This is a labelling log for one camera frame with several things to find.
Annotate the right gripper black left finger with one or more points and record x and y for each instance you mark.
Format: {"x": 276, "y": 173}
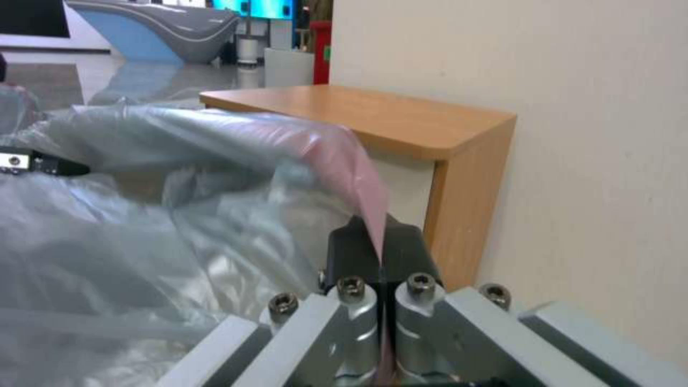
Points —
{"x": 355, "y": 258}

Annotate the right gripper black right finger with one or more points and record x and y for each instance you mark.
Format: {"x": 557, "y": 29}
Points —
{"x": 411, "y": 258}

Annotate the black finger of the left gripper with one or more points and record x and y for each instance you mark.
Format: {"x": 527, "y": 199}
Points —
{"x": 59, "y": 165}

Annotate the translucent pink garbage bag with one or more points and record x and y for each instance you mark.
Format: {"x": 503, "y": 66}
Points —
{"x": 161, "y": 201}

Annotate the light wooden side table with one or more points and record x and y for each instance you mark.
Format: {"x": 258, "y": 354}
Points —
{"x": 376, "y": 113}

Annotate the grey and blue curved counter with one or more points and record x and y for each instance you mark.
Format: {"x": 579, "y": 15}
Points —
{"x": 161, "y": 28}

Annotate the red cabinet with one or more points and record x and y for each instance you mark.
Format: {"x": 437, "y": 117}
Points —
{"x": 321, "y": 52}

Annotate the bright display screen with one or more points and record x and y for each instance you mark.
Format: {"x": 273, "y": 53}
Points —
{"x": 252, "y": 7}

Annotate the dark wall panel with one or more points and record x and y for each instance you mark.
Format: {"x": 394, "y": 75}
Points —
{"x": 32, "y": 18}

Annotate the white box pedestal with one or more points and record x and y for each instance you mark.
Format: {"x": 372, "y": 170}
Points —
{"x": 287, "y": 66}

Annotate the silver cylinder post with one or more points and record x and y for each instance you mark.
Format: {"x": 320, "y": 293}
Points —
{"x": 249, "y": 50}

